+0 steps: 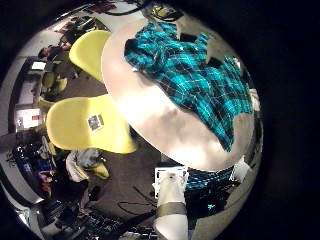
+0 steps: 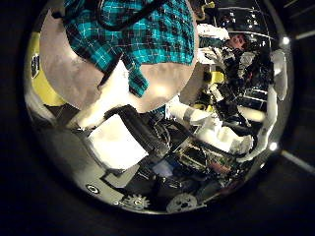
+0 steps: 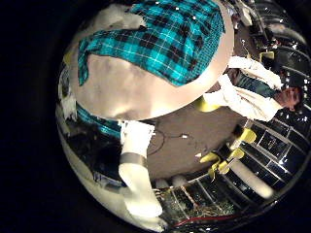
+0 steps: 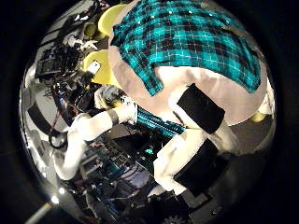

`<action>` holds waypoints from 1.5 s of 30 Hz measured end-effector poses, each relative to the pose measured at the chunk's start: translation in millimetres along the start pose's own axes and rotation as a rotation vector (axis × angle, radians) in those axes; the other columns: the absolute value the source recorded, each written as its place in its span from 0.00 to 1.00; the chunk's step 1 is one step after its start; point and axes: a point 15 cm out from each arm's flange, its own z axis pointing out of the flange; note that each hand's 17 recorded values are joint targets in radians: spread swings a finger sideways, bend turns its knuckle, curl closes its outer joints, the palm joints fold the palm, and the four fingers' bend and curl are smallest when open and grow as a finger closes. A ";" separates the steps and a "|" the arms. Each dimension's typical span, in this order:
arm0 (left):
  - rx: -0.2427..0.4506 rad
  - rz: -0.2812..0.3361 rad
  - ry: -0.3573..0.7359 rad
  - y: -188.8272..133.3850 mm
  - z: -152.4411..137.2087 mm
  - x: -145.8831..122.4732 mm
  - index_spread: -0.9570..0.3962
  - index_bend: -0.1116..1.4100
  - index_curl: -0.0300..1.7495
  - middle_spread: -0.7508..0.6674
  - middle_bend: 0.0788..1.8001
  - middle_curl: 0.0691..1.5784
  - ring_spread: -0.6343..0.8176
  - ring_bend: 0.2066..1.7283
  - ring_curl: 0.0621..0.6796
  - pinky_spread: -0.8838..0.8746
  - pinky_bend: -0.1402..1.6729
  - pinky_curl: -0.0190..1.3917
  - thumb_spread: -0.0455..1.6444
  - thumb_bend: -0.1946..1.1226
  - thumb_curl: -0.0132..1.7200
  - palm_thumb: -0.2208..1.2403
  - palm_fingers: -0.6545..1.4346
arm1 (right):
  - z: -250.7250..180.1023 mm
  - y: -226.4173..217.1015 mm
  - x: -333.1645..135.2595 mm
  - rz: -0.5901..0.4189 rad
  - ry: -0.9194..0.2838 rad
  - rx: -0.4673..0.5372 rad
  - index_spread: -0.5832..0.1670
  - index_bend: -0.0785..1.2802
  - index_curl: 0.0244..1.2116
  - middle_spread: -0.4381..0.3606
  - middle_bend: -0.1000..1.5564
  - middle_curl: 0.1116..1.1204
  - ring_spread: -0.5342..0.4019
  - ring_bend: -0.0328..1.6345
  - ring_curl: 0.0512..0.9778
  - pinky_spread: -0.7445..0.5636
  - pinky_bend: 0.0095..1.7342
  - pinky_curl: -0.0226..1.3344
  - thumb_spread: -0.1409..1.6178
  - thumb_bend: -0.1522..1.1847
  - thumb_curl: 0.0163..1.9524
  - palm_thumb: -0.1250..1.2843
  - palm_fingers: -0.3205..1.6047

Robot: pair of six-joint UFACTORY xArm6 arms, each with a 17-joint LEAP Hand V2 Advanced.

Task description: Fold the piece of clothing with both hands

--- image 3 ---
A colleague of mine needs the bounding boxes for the teal plaid shirt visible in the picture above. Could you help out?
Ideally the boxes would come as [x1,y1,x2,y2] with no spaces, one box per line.
[77,0,226,87]

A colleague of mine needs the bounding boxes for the person in white coat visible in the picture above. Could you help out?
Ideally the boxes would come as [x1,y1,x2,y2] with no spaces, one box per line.
[202,55,306,122]

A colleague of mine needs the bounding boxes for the yellow chair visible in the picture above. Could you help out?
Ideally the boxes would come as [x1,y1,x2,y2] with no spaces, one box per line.
[231,126,258,150]
[199,151,222,164]

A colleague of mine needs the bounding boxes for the yellow clips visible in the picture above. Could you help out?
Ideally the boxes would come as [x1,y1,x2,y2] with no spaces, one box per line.
[212,148,246,176]

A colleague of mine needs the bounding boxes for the thin cable on floor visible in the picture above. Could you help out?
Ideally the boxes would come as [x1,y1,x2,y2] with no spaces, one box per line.
[147,128,199,157]

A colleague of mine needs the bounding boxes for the white cylinder post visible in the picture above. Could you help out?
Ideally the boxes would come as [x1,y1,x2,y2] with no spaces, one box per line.
[230,159,274,199]

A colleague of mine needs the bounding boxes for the red cable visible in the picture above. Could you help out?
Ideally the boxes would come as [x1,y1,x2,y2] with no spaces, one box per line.
[173,214,235,229]

